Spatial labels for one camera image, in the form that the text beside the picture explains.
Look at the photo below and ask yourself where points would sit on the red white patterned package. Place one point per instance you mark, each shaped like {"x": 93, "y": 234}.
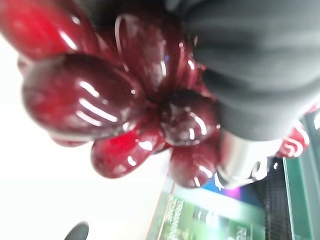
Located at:
{"x": 295, "y": 140}

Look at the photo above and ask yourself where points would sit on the green printed box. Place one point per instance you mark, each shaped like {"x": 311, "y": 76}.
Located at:
{"x": 207, "y": 215}

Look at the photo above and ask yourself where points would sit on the dark red grape bunch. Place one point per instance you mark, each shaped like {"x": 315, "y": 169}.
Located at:
{"x": 105, "y": 100}

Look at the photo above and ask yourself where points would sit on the green glass shelf panel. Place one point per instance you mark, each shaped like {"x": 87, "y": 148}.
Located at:
{"x": 303, "y": 190}

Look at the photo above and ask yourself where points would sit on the dark rounded object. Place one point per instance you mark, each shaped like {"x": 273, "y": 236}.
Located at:
{"x": 77, "y": 231}

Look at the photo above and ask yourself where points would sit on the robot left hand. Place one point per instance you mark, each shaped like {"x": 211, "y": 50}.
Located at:
{"x": 252, "y": 70}

